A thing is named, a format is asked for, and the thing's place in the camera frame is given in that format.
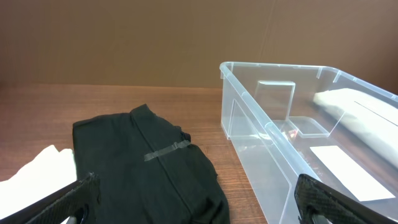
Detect white label in bin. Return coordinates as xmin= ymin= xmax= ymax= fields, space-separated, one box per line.
xmin=310 ymin=146 xmax=395 ymax=202

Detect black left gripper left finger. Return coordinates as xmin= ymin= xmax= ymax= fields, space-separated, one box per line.
xmin=1 ymin=173 xmax=101 ymax=224

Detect white printed t-shirt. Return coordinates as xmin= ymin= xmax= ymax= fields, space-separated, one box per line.
xmin=1 ymin=145 xmax=77 ymax=220

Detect folded cream cloth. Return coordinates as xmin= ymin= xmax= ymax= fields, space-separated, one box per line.
xmin=313 ymin=88 xmax=397 ymax=167

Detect black garment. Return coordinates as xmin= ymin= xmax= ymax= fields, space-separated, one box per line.
xmin=73 ymin=105 xmax=230 ymax=223

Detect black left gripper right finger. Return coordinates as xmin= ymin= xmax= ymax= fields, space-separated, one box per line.
xmin=294 ymin=174 xmax=397 ymax=224

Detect clear plastic storage bin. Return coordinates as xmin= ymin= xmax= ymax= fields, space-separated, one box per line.
xmin=220 ymin=62 xmax=397 ymax=223

